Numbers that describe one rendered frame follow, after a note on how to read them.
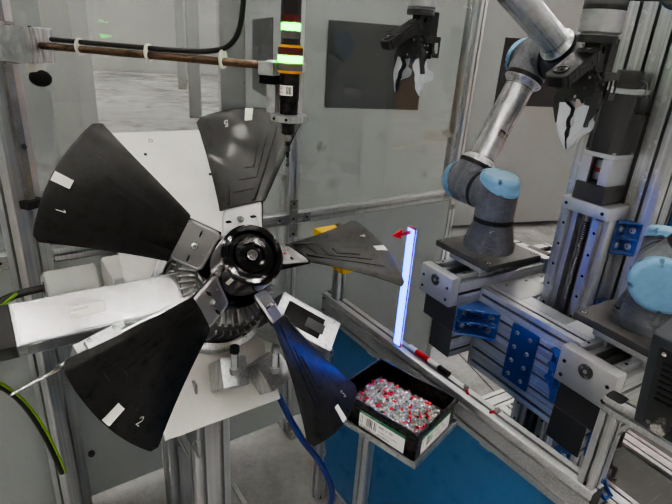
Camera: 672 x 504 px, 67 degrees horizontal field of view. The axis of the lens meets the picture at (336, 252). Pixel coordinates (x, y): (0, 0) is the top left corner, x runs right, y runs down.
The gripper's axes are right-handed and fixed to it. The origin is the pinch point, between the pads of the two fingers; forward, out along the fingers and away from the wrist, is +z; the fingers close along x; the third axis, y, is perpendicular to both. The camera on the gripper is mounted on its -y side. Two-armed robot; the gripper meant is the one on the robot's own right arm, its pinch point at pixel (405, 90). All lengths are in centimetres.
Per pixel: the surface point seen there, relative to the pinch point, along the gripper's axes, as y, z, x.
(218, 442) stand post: -62, 79, -17
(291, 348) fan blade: -57, 41, -40
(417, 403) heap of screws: -26, 63, -44
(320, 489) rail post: -14, 145, 7
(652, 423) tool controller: -20, 40, -86
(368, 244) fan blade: -28.8, 31.0, -25.0
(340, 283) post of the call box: -15, 56, 3
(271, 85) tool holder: -53, -3, -24
